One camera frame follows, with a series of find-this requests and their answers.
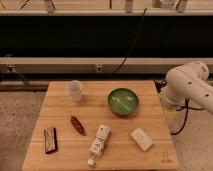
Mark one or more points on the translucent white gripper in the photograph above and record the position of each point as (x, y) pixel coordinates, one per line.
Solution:
(168, 103)

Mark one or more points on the green ceramic bowl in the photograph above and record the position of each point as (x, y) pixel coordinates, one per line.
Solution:
(123, 102)

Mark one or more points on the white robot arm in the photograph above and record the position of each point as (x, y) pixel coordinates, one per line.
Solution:
(186, 81)

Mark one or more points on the white rectangular sponge block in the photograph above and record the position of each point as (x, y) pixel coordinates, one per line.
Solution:
(142, 139)

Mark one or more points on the wooden board table top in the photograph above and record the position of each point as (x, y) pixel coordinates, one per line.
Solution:
(76, 125)

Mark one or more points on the white squeeze tube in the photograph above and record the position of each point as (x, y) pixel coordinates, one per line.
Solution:
(98, 143)

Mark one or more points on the clear plastic cup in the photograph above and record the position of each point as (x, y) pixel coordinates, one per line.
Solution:
(74, 88)

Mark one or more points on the brown chocolate bar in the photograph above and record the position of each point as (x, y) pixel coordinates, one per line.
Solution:
(50, 140)

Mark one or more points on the grey metal rail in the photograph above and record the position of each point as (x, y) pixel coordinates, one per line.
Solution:
(95, 65)

